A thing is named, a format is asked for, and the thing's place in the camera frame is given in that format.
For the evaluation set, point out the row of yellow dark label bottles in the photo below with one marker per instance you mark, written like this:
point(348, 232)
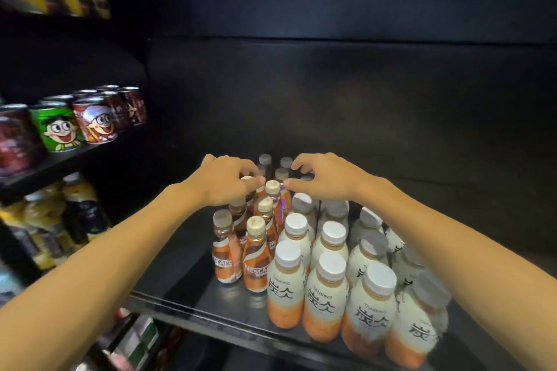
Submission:
point(78, 210)

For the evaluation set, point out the black metal drinks rack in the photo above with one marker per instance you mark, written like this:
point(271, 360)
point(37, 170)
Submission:
point(43, 168)

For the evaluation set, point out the row of white green cartons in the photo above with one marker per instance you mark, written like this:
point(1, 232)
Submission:
point(137, 340)

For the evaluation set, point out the group of cartoon drink cans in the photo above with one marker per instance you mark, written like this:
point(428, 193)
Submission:
point(61, 127)

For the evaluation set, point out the person's right hand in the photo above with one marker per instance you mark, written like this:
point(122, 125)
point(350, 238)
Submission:
point(335, 179)

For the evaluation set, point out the person's left hand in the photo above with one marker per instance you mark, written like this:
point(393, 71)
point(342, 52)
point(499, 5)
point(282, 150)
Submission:
point(217, 181)

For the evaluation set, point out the row of blue drink bottles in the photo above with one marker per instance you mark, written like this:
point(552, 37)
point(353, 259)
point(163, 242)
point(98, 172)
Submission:
point(6, 286)

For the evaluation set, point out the black shelf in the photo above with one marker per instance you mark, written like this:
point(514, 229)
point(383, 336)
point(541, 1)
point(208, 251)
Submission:
point(391, 101)

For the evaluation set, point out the person's left forearm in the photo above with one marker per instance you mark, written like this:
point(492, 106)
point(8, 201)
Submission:
point(95, 288)

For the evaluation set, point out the person's right forearm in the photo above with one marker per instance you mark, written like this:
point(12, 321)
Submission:
point(470, 270)

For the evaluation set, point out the row of red white small bottles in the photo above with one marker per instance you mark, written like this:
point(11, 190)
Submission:
point(123, 313)

